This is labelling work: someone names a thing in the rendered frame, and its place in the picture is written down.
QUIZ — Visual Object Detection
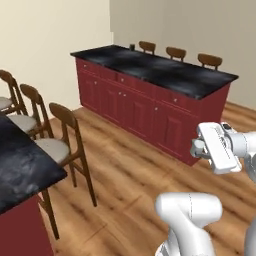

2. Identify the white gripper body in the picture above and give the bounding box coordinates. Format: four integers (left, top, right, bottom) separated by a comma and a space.
195, 121, 243, 175

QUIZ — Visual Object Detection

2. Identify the red counter with black top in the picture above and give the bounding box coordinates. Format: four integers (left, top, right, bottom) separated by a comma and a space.
0, 112, 69, 256

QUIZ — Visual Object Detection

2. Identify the red cupboard door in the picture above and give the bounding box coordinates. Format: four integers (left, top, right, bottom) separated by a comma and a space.
153, 104, 198, 162
78, 71, 101, 113
100, 80, 124, 125
123, 91, 155, 142

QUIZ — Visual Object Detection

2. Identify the red drawer front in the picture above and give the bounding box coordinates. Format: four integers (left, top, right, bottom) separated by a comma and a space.
100, 67, 156, 98
155, 86, 202, 116
76, 59, 101, 78

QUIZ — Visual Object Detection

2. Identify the red cupboard island black top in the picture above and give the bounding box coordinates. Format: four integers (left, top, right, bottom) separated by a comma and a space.
69, 44, 240, 167

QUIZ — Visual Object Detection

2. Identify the brown wooden stool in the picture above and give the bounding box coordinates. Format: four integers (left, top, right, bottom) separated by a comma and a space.
197, 52, 224, 71
138, 40, 157, 56
165, 46, 187, 63

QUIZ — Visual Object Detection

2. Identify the wooden stool with pale seat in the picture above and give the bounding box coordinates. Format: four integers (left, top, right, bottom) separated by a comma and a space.
0, 69, 28, 116
34, 101, 99, 241
6, 83, 55, 140

